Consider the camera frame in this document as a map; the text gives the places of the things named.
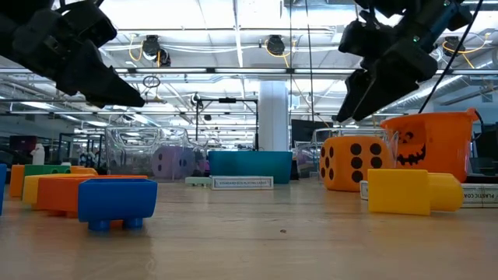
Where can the purple foam die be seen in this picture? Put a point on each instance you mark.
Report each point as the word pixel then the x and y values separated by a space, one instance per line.
pixel 171 162

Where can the orange toy block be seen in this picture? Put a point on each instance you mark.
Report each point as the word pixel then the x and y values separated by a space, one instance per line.
pixel 16 180

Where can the small green cube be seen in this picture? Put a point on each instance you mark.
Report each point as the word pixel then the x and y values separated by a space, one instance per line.
pixel 44 169

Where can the dark laptop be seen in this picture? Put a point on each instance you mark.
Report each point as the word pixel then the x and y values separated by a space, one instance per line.
pixel 486 155

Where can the black stand frame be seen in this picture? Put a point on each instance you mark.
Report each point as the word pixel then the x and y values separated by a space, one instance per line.
pixel 227 100

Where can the orange-red toy brick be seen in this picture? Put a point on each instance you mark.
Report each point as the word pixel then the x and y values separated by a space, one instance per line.
pixel 58 196

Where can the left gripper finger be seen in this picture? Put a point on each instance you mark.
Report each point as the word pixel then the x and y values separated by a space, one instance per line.
pixel 101 85

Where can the white picture card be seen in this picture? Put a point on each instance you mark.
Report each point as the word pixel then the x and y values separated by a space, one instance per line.
pixel 241 183

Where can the orange pumpkin bucket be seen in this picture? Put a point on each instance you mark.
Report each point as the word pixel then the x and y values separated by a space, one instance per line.
pixel 439 148

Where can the white bottle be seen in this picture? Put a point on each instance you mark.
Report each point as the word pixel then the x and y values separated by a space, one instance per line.
pixel 38 153

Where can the black table frame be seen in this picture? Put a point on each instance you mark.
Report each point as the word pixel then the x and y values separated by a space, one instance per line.
pixel 482 179

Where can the orange foam die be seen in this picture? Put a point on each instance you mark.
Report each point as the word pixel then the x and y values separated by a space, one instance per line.
pixel 356 161

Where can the dark background monitor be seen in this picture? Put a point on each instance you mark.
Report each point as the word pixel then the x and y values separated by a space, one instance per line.
pixel 23 143

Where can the teal plastic bin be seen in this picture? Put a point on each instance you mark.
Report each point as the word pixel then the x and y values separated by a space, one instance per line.
pixel 251 166

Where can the black monitor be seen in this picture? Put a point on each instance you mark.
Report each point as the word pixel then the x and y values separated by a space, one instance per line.
pixel 307 132

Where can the yellow peg block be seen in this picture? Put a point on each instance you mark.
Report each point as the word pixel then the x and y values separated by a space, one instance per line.
pixel 404 192

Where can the plastic coated card box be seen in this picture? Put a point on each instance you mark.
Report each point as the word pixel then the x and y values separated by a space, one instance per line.
pixel 482 195

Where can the yellow-orange flat brick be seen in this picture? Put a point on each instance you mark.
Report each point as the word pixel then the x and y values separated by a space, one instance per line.
pixel 30 190

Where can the white building column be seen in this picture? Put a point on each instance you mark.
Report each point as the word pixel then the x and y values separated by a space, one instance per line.
pixel 273 116

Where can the dark blue small brick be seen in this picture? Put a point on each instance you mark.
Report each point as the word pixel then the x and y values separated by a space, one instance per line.
pixel 116 202

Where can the long ceiling light rail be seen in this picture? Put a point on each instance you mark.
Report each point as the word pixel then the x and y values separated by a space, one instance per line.
pixel 249 71

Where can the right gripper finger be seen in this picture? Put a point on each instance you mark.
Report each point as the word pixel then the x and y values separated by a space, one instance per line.
pixel 393 74
pixel 354 91

